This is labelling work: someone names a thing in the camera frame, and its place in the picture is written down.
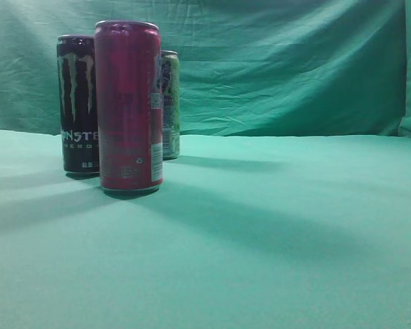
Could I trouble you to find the light green drink can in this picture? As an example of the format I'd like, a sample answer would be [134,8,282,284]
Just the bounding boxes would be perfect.
[161,50,180,160]

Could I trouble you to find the green cloth backdrop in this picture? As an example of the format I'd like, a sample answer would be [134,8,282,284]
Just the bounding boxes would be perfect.
[0,1,411,136]

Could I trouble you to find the pink energy drink can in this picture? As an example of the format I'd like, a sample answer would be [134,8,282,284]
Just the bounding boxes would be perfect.
[95,21,163,193]

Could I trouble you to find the black Monster energy can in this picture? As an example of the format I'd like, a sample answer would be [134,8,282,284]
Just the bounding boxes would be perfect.
[57,34,99,175]

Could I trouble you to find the green table cloth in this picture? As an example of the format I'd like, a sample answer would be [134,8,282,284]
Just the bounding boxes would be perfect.
[0,130,411,328]

